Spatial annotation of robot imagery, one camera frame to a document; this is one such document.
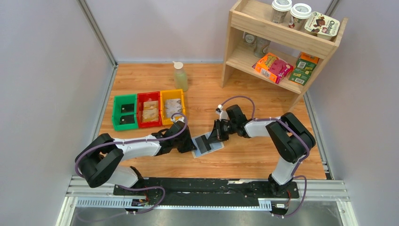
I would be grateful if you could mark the Chobani yogurt cup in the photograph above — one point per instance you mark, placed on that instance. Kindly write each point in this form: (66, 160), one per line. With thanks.
(322, 26)

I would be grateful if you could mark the green orange juice box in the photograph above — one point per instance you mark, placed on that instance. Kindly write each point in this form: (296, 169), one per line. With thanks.
(304, 67)

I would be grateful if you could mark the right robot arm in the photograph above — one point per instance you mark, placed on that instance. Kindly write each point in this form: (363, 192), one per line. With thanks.
(291, 138)

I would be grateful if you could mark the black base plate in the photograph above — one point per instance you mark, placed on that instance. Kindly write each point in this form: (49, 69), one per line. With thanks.
(208, 191)

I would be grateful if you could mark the green plastic bin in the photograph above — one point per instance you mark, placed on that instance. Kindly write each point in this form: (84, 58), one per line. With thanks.
(116, 114)

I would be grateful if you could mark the paper coffee cup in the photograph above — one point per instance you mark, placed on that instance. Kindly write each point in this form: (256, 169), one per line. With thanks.
(280, 8)
(299, 14)

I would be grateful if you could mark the glass jar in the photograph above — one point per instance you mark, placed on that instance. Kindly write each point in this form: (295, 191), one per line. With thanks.
(261, 47)
(249, 39)

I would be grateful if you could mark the right glass jar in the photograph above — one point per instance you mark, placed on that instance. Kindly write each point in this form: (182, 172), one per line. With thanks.
(261, 47)

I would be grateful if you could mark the right paper coffee cup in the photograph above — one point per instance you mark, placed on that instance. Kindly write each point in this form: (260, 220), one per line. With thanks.
(299, 14)

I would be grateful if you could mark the wooden shelf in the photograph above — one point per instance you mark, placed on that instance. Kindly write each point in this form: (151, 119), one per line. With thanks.
(254, 17)

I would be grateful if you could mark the left paper coffee cup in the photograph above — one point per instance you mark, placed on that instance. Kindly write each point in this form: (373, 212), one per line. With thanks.
(280, 8)

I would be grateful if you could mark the black credit card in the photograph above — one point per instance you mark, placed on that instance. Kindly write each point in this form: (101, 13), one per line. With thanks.
(204, 147)
(127, 108)

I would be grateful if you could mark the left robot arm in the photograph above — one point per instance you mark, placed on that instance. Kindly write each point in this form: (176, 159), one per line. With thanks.
(99, 162)

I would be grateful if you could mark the gold cards in red bin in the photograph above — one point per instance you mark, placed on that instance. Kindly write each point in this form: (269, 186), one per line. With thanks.
(150, 116)

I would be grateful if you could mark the green soap bottle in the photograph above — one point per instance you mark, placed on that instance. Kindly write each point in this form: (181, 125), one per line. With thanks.
(180, 76)

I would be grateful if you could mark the aluminium frame rail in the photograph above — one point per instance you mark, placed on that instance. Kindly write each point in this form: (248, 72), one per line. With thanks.
(317, 192)

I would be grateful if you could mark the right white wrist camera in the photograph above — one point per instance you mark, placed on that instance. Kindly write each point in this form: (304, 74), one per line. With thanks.
(221, 112)

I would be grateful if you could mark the white credit card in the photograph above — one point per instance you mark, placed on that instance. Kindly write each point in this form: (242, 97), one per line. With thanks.
(173, 106)

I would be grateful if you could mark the red plastic bin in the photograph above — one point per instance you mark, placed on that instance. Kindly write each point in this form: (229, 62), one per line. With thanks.
(143, 97)

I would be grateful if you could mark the gold credit card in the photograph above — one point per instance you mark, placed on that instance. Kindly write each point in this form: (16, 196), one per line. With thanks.
(151, 106)

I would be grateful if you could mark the black cards in green bin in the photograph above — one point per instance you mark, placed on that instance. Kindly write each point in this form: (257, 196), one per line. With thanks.
(127, 119)

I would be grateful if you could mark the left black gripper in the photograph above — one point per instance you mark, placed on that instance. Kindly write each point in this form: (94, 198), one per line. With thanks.
(189, 146)

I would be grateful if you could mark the yellow plastic bin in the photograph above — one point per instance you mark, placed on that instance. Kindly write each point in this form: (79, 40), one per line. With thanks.
(170, 94)

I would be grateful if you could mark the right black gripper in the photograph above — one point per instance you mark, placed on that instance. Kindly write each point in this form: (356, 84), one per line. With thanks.
(217, 134)

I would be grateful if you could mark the beige card holder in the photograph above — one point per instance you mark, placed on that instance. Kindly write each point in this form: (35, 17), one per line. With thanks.
(196, 153)

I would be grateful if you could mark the orange pink snack box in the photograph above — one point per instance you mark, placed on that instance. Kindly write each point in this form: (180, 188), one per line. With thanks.
(273, 68)

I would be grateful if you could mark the left glass jar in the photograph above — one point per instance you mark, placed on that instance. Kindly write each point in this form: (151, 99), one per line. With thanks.
(249, 39)

